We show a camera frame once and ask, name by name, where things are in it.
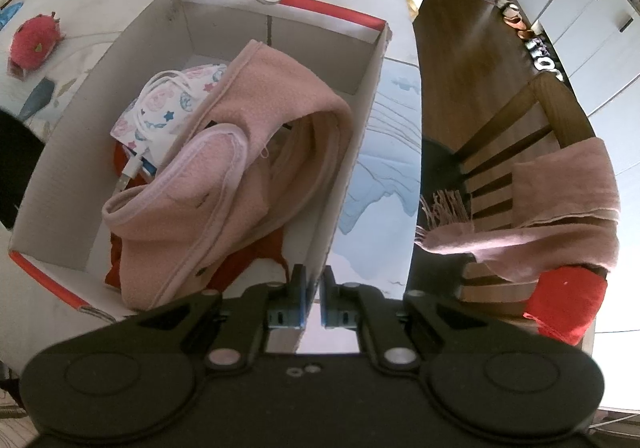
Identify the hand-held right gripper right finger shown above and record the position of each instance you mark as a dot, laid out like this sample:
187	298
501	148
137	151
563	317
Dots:
326	299

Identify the white cardboard box red rim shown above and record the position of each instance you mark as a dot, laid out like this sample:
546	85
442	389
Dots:
65	188

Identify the red cloth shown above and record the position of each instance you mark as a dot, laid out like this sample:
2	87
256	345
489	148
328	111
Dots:
250	258

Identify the red garment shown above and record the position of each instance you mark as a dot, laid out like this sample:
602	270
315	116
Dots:
565	303

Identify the brown wooden chair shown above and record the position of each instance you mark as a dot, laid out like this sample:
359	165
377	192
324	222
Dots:
545	93

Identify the blue printed packet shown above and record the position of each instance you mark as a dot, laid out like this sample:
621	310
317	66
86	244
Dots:
149	167

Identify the row of shoes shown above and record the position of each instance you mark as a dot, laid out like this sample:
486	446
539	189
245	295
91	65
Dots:
542	55

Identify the pink scarf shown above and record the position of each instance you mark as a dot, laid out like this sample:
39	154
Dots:
560	178

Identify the pink plush toy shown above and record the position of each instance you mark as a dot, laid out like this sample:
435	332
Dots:
35	40

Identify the dark rounded object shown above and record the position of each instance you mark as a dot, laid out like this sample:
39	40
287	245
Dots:
17	168

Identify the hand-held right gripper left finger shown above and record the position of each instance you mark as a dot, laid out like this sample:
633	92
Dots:
300	299

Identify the white cabinets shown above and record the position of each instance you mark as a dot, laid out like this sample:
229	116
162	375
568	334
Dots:
605	28

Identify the pink fleece garment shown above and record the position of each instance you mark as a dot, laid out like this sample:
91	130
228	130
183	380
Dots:
280	93

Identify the patterned face mask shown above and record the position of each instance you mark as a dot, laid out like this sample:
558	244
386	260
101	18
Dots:
165	103

